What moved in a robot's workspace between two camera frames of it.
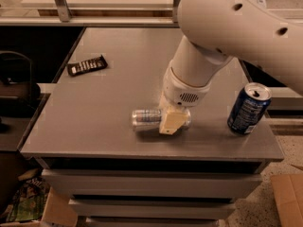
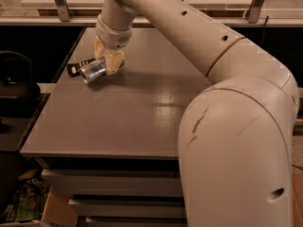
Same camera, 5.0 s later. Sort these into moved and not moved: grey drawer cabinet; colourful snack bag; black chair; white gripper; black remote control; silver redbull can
Moved: white gripper; silver redbull can
Not moved: colourful snack bag; black remote control; black chair; grey drawer cabinet
